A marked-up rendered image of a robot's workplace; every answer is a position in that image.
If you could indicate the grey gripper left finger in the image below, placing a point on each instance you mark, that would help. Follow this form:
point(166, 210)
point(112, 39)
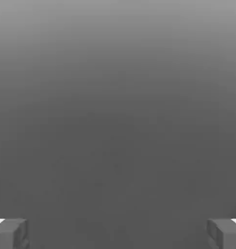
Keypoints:
point(7, 234)

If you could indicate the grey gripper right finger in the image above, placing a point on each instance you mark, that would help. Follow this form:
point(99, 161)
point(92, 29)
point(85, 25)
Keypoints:
point(227, 234)

